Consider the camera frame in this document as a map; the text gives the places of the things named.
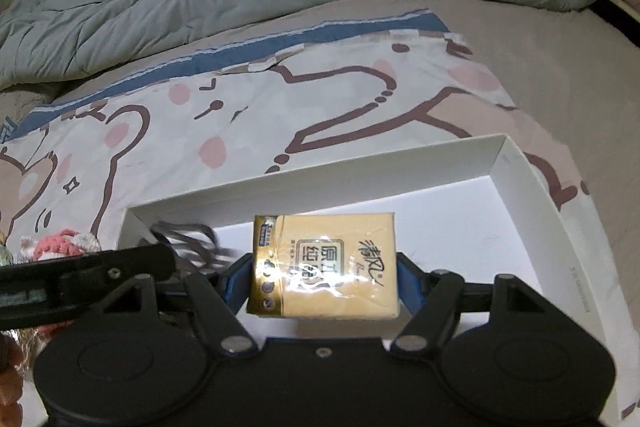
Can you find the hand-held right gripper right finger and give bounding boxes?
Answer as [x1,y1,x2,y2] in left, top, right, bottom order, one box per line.
[390,252,557,356]

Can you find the yellow tissue packet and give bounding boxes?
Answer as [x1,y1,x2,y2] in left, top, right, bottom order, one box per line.
[246,213,401,319]

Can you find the white cardboard box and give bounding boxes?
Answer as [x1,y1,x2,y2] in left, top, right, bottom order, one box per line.
[117,133,629,427]

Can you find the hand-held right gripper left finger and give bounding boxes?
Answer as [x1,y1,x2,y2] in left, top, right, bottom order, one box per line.
[85,253,259,356]

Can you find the pink crocheted item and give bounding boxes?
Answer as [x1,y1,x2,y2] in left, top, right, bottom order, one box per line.
[19,229,99,262]

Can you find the dark grey cord bundle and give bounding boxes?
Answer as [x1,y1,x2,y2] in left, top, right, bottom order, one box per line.
[149,221,238,270]

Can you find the person's left hand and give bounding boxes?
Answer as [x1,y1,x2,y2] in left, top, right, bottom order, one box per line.
[0,336,25,427]

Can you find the bear printed blanket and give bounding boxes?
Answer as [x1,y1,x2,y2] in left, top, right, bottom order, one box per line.
[0,9,598,265]

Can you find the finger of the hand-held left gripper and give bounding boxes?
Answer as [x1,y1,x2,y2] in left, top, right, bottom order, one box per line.
[59,244,177,308]

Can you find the beige bed sheet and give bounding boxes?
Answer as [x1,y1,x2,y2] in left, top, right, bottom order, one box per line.
[0,0,640,427]

